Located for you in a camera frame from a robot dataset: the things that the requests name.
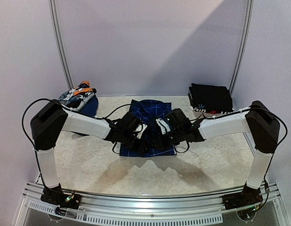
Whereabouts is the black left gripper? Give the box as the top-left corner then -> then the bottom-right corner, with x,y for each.
121,131 -> 149,154

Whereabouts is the blue plaid garment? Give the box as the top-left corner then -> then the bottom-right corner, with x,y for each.
119,99 -> 175,158

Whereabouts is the black t-shirt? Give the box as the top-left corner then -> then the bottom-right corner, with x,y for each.
188,83 -> 233,114

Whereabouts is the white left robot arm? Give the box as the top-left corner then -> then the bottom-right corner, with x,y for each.
28,99 -> 149,204

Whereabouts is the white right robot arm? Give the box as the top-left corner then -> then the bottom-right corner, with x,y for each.
152,101 -> 288,205

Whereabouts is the camouflage orange garment pile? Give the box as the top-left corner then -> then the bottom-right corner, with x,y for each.
58,81 -> 97,111

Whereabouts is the solid navy blue garment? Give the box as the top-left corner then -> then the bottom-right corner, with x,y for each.
72,96 -> 99,137

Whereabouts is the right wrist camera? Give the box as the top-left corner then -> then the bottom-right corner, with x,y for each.
155,118 -> 171,135

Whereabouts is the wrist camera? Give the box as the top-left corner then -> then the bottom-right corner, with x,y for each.
134,123 -> 147,139
155,118 -> 171,135

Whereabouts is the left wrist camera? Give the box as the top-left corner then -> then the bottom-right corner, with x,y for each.
134,123 -> 147,139

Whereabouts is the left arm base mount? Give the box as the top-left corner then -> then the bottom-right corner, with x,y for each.
40,187 -> 82,210

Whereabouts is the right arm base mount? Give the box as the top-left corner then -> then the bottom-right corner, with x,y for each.
221,190 -> 269,212

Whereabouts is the aluminium front rail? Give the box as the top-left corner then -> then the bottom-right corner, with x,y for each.
16,182 -> 289,226

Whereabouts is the right aluminium frame post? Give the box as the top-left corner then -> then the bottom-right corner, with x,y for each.
229,0 -> 253,96

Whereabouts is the aluminium frame post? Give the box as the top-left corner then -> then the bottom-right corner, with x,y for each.
48,0 -> 73,89
229,0 -> 253,96

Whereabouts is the left aluminium frame post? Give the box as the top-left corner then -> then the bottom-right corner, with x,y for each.
48,0 -> 73,89

